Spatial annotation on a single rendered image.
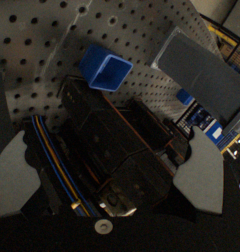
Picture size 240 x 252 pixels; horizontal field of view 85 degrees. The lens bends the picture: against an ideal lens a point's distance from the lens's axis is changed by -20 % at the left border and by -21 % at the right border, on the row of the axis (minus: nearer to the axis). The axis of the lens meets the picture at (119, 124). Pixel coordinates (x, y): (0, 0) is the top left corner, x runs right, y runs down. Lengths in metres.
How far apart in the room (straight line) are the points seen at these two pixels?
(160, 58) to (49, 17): 0.44
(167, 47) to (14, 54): 0.51
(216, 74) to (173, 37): 0.21
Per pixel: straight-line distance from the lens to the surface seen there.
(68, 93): 0.45
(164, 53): 0.65
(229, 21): 2.95
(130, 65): 0.46
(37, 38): 0.39
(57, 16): 0.38
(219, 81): 0.57
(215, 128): 1.36
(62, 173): 0.41
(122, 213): 0.50
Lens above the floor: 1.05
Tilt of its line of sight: 24 degrees down
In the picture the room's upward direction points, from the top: 140 degrees clockwise
